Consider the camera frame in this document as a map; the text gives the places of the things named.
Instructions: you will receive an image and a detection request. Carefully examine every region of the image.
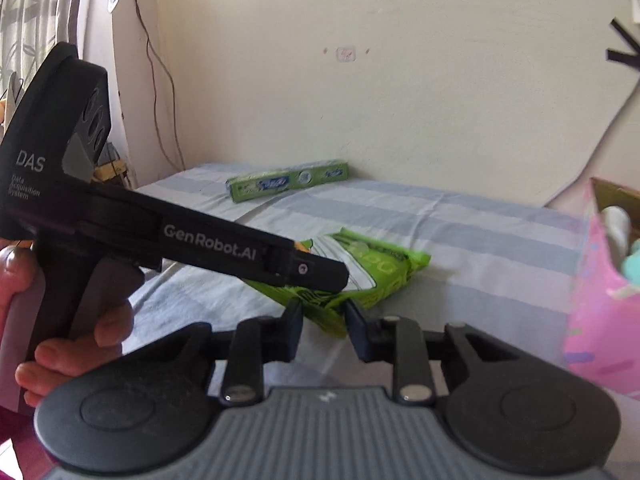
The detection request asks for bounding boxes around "striped bed sheet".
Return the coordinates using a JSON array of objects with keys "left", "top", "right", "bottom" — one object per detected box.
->
[{"left": 120, "top": 161, "right": 640, "bottom": 411}]

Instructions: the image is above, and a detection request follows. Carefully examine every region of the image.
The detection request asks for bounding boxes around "bright green plastic packet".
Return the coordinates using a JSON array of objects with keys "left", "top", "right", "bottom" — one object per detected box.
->
[{"left": 242, "top": 227, "right": 432, "bottom": 340}]

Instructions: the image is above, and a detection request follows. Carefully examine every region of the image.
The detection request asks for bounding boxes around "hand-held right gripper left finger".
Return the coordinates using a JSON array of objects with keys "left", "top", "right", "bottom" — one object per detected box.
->
[{"left": 150, "top": 300, "right": 303, "bottom": 407}]

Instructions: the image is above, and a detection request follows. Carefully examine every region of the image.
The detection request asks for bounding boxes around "yellow object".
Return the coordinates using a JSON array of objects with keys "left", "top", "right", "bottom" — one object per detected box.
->
[{"left": 97, "top": 142, "right": 129, "bottom": 182}]

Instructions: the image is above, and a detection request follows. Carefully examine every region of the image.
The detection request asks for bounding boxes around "white rounded object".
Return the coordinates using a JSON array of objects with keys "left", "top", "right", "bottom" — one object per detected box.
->
[{"left": 601, "top": 205, "right": 632, "bottom": 261}]

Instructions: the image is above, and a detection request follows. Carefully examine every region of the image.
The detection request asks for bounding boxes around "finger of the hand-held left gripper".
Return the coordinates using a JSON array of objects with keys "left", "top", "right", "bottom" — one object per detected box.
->
[{"left": 264, "top": 244, "right": 350, "bottom": 294}]

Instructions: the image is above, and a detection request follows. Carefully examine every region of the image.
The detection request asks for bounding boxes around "long green toothpaste box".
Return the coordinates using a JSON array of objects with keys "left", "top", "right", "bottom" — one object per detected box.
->
[{"left": 226, "top": 159, "right": 351, "bottom": 204}]

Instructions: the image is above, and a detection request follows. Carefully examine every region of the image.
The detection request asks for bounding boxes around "person's left forearm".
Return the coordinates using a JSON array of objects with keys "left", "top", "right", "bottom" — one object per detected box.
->
[{"left": 0, "top": 397, "right": 56, "bottom": 480}]

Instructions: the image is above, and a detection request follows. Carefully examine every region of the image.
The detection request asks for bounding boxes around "patterned curtain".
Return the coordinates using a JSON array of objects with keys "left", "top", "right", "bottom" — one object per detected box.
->
[{"left": 0, "top": 0, "right": 101, "bottom": 111}]

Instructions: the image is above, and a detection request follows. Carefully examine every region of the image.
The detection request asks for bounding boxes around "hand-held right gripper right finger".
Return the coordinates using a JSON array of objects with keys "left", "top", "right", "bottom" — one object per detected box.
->
[{"left": 344, "top": 299, "right": 521, "bottom": 405}]

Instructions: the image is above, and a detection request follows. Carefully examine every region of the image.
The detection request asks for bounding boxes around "person's left hand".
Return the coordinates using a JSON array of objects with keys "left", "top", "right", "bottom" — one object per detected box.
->
[{"left": 0, "top": 247, "right": 135, "bottom": 406}]

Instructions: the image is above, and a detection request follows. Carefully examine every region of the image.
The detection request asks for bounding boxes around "thin wall cable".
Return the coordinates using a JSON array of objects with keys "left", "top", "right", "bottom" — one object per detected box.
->
[{"left": 125, "top": 0, "right": 187, "bottom": 171}]

